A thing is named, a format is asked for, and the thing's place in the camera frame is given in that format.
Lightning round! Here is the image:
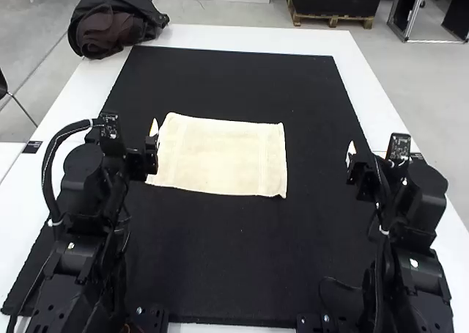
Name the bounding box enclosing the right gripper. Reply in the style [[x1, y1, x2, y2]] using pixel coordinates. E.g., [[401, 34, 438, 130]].
[[345, 139, 384, 202]]

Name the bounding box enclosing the metal frame cart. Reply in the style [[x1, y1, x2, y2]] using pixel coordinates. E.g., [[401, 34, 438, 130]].
[[385, 0, 469, 45]]

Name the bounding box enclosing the black jacket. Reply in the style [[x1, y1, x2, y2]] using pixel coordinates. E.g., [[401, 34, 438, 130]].
[[67, 0, 171, 60]]

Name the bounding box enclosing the black mat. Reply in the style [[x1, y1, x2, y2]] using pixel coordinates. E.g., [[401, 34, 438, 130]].
[[0, 45, 386, 329]]

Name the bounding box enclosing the black cable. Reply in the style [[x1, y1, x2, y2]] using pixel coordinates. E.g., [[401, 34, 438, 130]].
[[41, 117, 102, 238], [317, 276, 364, 312]]

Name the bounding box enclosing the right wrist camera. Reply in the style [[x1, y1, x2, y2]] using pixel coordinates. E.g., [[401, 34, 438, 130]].
[[387, 132, 413, 166]]

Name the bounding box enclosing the pale towel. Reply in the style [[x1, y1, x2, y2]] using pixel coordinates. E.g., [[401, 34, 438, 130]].
[[144, 111, 287, 200]]

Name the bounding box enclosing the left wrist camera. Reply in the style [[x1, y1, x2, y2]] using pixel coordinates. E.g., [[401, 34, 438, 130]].
[[97, 111, 128, 155]]

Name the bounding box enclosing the wooden pallet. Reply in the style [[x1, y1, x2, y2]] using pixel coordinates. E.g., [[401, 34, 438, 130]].
[[283, 0, 377, 30]]

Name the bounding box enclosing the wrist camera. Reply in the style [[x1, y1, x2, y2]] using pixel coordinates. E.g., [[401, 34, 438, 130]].
[[387, 132, 413, 166], [97, 111, 128, 155]]

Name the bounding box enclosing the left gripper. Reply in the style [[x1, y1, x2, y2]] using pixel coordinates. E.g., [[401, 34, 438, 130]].
[[126, 117, 160, 182]]

